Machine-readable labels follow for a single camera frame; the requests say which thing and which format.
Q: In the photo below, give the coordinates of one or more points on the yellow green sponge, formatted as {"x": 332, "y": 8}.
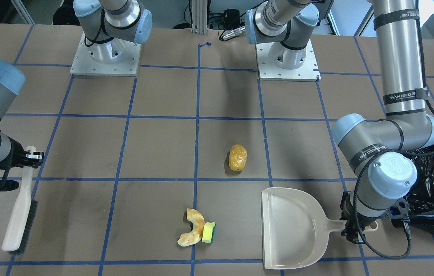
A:
{"x": 208, "y": 232}

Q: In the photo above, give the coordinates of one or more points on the aluminium frame post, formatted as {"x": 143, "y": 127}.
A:
{"x": 199, "y": 17}

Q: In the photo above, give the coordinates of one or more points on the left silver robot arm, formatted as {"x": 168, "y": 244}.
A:
{"x": 373, "y": 149}

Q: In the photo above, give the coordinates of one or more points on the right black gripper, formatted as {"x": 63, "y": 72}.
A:
{"x": 18, "y": 154}

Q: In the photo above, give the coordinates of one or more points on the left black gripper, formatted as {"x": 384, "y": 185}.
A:
{"x": 349, "y": 229}

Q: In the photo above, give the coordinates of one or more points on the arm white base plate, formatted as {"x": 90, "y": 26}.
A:
{"x": 114, "y": 58}
{"x": 275, "y": 62}

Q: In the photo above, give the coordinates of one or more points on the beige hand brush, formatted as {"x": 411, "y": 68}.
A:
{"x": 23, "y": 214}

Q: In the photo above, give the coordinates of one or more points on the brown potato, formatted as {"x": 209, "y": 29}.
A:
{"x": 237, "y": 159}

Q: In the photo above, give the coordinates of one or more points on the beige plastic dustpan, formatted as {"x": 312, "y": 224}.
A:
{"x": 300, "y": 226}

